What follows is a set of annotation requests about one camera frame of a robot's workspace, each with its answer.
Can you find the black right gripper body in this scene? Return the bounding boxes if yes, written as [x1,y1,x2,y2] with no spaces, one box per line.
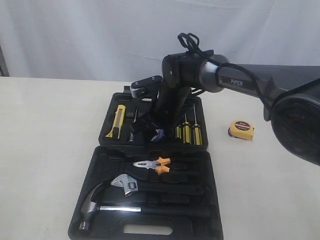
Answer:
[149,82,190,129]

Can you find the silver adjustable wrench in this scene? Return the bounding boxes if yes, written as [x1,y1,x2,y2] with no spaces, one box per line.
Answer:
[110,173,204,197]

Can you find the orange black handled pliers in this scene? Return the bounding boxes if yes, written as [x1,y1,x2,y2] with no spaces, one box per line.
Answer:
[132,156,201,181]

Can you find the yellow utility knife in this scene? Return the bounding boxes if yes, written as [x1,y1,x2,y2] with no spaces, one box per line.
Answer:
[105,104,126,139]

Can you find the steel claw hammer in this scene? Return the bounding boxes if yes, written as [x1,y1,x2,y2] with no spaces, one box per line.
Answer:
[79,183,211,231]

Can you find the black plastic tool case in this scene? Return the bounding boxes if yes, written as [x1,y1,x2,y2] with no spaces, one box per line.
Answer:
[68,86,224,240]

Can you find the black electrical tape roll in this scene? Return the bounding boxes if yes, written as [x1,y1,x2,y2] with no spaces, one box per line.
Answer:
[150,129,165,142]

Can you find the small yellow black screwdriver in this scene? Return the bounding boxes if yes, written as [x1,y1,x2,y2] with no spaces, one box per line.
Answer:
[174,125,181,139]

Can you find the yellow tape measure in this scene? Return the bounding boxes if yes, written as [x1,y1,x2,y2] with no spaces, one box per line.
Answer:
[228,120,255,140]

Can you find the clear voltage tester screwdriver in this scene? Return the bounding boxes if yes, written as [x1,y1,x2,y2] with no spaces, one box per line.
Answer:
[128,107,138,143]

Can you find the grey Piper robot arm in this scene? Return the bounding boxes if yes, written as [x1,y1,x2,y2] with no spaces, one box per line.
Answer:
[131,50,320,165]

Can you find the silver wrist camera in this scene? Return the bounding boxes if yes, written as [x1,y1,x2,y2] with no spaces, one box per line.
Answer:
[130,75,163,99]

